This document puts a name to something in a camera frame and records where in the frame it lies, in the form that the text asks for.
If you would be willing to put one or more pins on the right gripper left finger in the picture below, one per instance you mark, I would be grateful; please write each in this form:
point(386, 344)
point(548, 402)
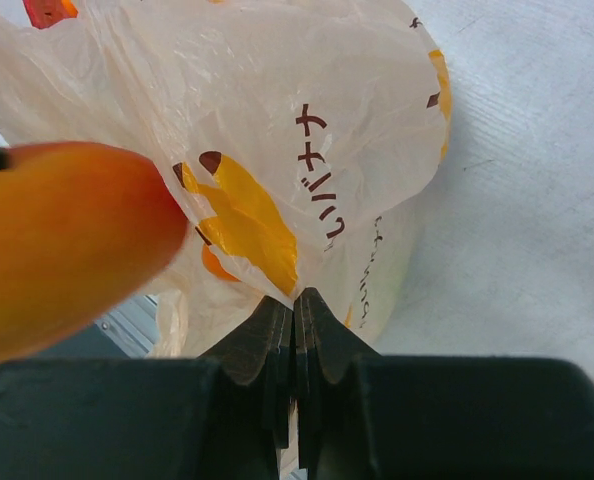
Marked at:
point(206, 418)

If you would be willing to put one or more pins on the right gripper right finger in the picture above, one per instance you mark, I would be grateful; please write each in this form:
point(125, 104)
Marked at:
point(363, 415)

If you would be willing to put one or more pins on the red orange fake mango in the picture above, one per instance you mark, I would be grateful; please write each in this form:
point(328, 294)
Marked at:
point(82, 227)

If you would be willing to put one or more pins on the fake watermelon slice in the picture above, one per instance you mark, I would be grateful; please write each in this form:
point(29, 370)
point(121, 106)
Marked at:
point(43, 14)

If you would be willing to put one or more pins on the orange plastic shopping bag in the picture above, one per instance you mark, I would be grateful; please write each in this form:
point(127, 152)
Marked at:
point(293, 135)

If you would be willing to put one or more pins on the aluminium front rail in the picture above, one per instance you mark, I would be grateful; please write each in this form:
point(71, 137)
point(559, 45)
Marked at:
point(132, 326)

